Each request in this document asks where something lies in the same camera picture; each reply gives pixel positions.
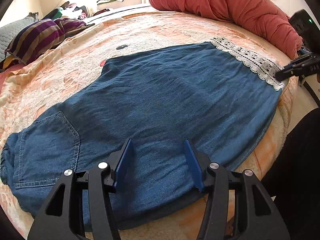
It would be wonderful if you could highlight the blue denim pants lace hem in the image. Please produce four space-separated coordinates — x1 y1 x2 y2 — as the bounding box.
1 37 285 230

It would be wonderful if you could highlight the red rolled duvet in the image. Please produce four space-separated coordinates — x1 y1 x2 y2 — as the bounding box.
149 0 303 59

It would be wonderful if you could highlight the orange white fleece blanket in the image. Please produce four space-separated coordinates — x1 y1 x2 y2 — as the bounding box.
1 8 298 239

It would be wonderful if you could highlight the pink quilted pillow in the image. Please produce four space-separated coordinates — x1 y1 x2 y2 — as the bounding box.
0 64 24 93

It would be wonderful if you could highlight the purple striped pillow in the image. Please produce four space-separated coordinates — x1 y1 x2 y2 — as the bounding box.
4 18 91 65

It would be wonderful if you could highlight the clothes pile by window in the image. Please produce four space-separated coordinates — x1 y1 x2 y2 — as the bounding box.
42 1 111 21

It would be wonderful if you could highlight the grey quilted headboard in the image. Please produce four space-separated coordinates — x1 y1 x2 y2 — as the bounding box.
0 12 39 61

